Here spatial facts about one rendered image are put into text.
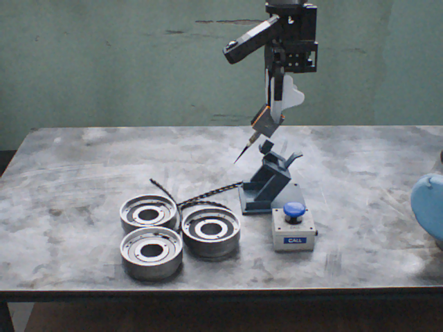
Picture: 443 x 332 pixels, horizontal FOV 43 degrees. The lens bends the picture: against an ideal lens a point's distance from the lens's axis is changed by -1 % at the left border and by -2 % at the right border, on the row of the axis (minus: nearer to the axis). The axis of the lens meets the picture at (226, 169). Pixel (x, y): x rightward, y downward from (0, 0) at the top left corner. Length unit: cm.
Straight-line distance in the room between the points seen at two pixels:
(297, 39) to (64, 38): 174
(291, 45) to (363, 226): 37
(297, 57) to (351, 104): 173
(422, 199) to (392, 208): 29
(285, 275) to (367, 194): 31
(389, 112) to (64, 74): 151
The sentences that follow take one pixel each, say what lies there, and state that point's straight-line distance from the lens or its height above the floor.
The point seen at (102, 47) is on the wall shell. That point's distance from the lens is 263.
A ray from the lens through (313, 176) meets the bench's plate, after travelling 126.
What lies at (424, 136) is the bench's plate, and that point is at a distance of 149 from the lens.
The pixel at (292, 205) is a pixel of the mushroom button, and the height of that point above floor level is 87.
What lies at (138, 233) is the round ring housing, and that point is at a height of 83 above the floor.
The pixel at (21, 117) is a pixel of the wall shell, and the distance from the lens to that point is 286.
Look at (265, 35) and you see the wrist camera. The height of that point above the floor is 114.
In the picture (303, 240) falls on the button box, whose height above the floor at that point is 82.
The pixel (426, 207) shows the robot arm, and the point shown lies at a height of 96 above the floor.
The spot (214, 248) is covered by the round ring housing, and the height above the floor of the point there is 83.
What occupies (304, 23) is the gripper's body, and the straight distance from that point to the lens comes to 103.
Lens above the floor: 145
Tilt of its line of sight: 31 degrees down
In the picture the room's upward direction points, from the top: straight up
